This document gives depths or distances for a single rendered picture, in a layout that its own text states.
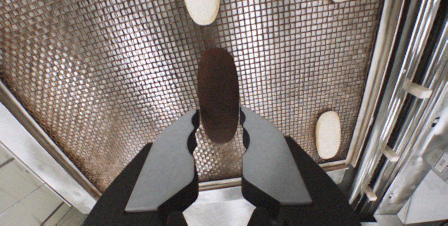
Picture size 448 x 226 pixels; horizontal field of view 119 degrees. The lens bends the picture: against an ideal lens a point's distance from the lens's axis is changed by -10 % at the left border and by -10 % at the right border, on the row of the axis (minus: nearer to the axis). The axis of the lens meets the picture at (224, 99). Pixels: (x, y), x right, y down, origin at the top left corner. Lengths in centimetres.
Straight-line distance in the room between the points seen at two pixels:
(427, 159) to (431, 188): 21
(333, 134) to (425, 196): 48
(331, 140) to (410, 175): 26
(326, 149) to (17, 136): 51
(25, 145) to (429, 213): 102
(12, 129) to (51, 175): 11
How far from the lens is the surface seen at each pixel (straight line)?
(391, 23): 25
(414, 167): 50
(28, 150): 43
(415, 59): 35
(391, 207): 62
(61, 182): 46
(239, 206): 64
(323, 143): 28
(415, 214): 81
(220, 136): 15
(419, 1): 31
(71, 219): 351
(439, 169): 52
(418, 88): 36
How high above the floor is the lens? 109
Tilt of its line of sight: 60 degrees down
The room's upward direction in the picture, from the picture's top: 163 degrees counter-clockwise
